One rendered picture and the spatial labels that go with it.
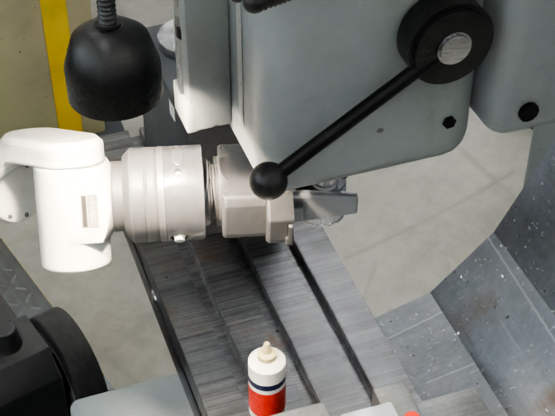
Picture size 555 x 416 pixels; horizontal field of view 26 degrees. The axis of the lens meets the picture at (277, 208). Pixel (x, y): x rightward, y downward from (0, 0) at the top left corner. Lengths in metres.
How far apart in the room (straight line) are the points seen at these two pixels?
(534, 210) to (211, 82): 0.60
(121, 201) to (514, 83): 0.36
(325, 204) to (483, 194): 1.97
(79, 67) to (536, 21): 0.35
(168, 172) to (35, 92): 2.02
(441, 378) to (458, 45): 0.64
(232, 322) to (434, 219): 1.58
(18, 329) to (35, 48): 1.25
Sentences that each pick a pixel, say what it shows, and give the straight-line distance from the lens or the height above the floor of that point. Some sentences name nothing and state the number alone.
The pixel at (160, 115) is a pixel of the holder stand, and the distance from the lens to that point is 1.55.
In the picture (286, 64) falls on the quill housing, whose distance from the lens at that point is 0.90.
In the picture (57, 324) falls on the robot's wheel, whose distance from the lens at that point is 1.89.
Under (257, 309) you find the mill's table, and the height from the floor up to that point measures 0.92.
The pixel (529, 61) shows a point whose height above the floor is 1.42.
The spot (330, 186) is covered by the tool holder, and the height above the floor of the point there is 1.25.
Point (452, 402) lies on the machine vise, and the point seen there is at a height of 0.99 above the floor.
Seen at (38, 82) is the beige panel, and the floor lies 0.22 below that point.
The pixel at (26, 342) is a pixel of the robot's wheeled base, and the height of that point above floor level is 0.61.
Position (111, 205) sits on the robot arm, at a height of 1.25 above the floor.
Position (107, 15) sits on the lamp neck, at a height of 1.49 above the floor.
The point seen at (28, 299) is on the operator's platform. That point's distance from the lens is 2.23.
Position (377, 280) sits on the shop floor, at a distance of 2.79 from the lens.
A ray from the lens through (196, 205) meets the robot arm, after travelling 1.07.
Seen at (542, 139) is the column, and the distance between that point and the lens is 1.51.
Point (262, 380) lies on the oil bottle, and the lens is 1.27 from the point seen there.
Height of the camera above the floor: 1.95
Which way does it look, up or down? 41 degrees down
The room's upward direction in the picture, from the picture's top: straight up
